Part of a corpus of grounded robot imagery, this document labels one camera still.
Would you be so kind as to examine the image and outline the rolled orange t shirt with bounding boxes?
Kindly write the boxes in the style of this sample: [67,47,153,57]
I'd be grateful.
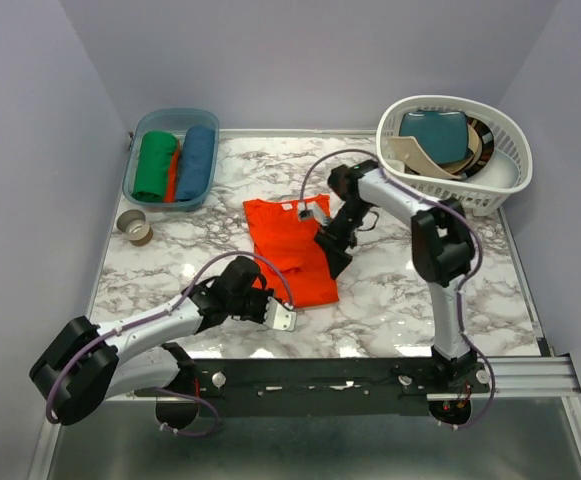
[164,146,181,203]

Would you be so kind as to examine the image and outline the rolled blue t shirt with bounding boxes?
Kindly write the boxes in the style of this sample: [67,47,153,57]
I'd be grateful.
[175,125,216,202]

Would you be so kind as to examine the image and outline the teal folded garment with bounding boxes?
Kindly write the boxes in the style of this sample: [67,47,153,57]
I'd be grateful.
[399,110,469,165]

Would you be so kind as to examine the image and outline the tape roll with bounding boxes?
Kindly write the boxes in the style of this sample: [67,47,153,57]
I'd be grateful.
[116,209,153,246]

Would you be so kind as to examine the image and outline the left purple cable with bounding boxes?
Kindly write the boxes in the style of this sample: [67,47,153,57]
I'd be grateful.
[44,250,296,437]

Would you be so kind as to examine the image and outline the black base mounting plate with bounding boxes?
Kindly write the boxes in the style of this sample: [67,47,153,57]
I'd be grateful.
[133,355,491,419]

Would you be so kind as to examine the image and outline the aluminium rail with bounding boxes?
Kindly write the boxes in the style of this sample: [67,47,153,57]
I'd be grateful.
[104,355,581,402]

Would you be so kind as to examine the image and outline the orange t shirt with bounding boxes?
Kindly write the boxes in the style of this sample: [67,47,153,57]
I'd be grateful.
[243,199,339,309]
[164,146,181,203]

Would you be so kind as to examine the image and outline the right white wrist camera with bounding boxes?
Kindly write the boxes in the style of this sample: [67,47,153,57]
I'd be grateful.
[297,200,331,227]

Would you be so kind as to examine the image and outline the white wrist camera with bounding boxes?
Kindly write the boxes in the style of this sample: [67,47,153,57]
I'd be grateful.
[263,297,296,332]
[297,200,331,227]

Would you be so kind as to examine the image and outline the rolled green t shirt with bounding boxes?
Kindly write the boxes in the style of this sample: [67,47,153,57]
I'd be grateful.
[132,130,179,203]

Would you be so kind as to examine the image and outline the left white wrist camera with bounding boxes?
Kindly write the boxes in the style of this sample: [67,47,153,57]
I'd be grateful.
[263,297,296,332]

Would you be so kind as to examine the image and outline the white laundry basket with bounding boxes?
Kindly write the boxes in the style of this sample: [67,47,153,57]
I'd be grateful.
[376,95,533,216]

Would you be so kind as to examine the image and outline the beige garment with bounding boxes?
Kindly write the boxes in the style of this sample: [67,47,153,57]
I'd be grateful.
[387,136,482,180]

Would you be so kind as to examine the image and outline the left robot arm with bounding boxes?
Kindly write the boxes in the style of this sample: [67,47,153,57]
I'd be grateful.
[29,251,294,426]

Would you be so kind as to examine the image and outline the clear blue plastic bin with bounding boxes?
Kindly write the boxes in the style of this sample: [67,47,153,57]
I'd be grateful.
[122,108,220,212]

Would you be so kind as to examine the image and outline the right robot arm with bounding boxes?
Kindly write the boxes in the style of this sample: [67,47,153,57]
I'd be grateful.
[315,160,477,392]

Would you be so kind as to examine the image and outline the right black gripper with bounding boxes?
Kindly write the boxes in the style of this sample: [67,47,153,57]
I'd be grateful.
[311,200,370,281]

